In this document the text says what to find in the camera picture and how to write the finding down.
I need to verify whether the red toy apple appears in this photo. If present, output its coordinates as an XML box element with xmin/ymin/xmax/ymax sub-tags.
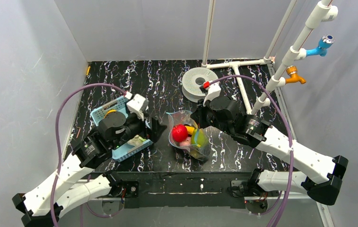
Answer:
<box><xmin>171</xmin><ymin>124</ymin><xmax>188</xmax><ymax>143</ymax></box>

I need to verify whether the light blue plastic basket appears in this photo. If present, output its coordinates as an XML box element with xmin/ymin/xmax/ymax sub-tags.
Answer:
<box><xmin>90</xmin><ymin>96</ymin><xmax>153</xmax><ymax>162</ymax></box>

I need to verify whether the green toy pear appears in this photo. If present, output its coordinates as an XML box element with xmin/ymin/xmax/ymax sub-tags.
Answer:
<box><xmin>191</xmin><ymin>129</ymin><xmax>209</xmax><ymax>148</ymax></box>

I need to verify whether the clear zip top bag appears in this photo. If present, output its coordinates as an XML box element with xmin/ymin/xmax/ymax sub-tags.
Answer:
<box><xmin>168</xmin><ymin>110</ymin><xmax>211</xmax><ymax>162</ymax></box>

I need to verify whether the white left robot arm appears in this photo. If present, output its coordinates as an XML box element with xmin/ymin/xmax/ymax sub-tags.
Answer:
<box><xmin>12</xmin><ymin>110</ymin><xmax>166</xmax><ymax>227</ymax></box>

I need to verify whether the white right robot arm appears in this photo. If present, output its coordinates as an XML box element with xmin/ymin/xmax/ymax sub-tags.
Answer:
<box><xmin>191</xmin><ymin>96</ymin><xmax>349</xmax><ymax>206</ymax></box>

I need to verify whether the green white toy cabbage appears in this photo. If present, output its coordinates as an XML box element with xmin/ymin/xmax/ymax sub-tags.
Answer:
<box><xmin>127</xmin><ymin>135</ymin><xmax>146</xmax><ymax>147</ymax></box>

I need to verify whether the white perforated filament spool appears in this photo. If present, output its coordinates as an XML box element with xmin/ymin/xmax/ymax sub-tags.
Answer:
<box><xmin>182</xmin><ymin>67</ymin><xmax>218</xmax><ymax>103</ymax></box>

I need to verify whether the orange plastic tap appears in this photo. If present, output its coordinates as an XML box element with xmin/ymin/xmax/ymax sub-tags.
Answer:
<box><xmin>277</xmin><ymin>66</ymin><xmax>306</xmax><ymax>87</ymax></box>

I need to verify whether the blue plastic tap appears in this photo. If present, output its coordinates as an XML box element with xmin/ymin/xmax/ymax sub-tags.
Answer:
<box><xmin>296</xmin><ymin>35</ymin><xmax>335</xmax><ymax>61</ymax></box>

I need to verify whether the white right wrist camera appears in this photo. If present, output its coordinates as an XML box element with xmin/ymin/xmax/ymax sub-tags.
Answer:
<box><xmin>200</xmin><ymin>80</ymin><xmax>221</xmax><ymax>106</ymax></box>

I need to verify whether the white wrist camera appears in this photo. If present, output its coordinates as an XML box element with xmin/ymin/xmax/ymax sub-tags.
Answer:
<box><xmin>126</xmin><ymin>94</ymin><xmax>149</xmax><ymax>121</ymax></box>
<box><xmin>200</xmin><ymin>80</ymin><xmax>221</xmax><ymax>106</ymax></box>

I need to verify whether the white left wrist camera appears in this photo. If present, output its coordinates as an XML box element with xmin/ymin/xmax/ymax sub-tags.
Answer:
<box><xmin>126</xmin><ymin>94</ymin><xmax>149</xmax><ymax>121</ymax></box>

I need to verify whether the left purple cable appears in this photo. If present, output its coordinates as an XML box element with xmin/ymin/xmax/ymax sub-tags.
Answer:
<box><xmin>50</xmin><ymin>82</ymin><xmax>128</xmax><ymax>227</ymax></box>

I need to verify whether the purple cable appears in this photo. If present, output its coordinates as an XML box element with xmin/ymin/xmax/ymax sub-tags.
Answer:
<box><xmin>50</xmin><ymin>82</ymin><xmax>128</xmax><ymax>227</ymax></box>
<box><xmin>208</xmin><ymin>74</ymin><xmax>294</xmax><ymax>227</ymax></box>

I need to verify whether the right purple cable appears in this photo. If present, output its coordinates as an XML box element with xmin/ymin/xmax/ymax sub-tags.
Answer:
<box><xmin>208</xmin><ymin>74</ymin><xmax>294</xmax><ymax>227</ymax></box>

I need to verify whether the white PVC pipe frame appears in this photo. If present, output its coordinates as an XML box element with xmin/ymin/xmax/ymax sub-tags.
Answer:
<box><xmin>201</xmin><ymin>0</ymin><xmax>339</xmax><ymax>120</ymax></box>

